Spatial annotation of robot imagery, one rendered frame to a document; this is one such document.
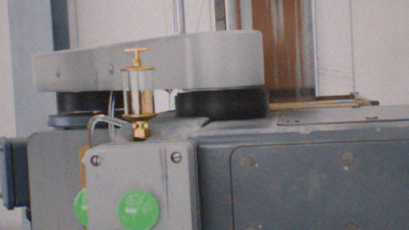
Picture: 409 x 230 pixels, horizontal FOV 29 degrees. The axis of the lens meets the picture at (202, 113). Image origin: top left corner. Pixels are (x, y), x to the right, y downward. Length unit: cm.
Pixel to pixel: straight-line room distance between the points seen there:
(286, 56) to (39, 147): 35
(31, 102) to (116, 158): 507
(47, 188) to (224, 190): 47
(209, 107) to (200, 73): 3
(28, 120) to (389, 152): 511
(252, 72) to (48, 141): 39
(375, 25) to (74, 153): 487
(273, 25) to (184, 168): 56
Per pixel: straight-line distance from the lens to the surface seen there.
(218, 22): 116
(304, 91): 109
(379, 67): 580
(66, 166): 104
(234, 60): 72
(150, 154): 56
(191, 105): 73
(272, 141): 61
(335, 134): 61
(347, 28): 578
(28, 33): 564
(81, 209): 59
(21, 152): 107
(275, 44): 110
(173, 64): 75
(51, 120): 109
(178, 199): 57
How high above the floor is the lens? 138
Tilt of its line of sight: 3 degrees down
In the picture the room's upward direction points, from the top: 3 degrees counter-clockwise
